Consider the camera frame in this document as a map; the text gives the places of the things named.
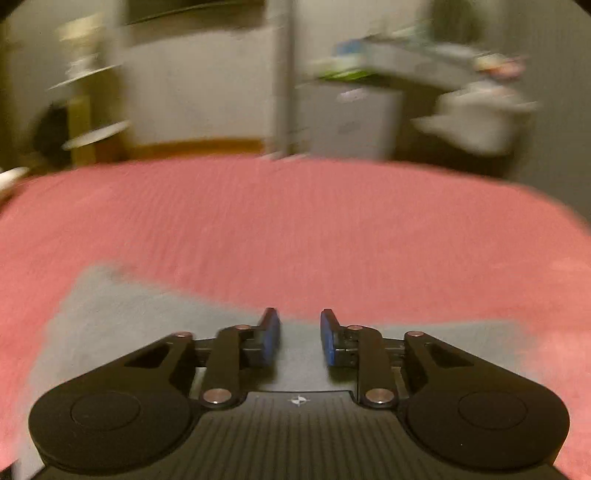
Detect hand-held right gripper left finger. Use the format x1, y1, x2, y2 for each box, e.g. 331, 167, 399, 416
115, 307, 282, 411

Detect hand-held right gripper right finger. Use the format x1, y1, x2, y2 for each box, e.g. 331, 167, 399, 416
320, 307, 482, 409

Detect grey sweat pants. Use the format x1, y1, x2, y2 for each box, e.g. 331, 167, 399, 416
18, 262, 536, 468

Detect pink ribbed blanket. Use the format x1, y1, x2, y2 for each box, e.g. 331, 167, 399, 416
0, 154, 591, 480

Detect grey nightstand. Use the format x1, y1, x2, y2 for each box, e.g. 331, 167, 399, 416
294, 79, 403, 161

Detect green packet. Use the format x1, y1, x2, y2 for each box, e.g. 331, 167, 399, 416
318, 65, 371, 85

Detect grey upholstered chair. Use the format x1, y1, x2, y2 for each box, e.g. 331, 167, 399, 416
412, 83, 542, 156

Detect colourful printed box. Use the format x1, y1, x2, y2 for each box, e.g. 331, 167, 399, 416
334, 39, 366, 70

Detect grey vanity table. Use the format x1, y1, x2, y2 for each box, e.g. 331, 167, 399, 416
360, 32, 528, 94

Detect yellow round side table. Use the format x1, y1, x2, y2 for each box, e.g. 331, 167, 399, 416
48, 64, 134, 168

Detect black backpack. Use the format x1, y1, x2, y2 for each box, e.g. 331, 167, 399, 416
33, 102, 75, 171

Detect grey curtain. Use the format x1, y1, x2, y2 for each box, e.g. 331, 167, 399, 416
508, 0, 591, 201

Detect round vanity mirror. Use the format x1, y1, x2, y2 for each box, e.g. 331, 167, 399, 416
428, 0, 491, 47

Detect cream wrapped flower bouquet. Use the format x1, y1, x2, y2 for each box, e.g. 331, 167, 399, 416
54, 13, 110, 80

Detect black wall television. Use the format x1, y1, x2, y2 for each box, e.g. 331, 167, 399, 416
121, 0, 269, 27

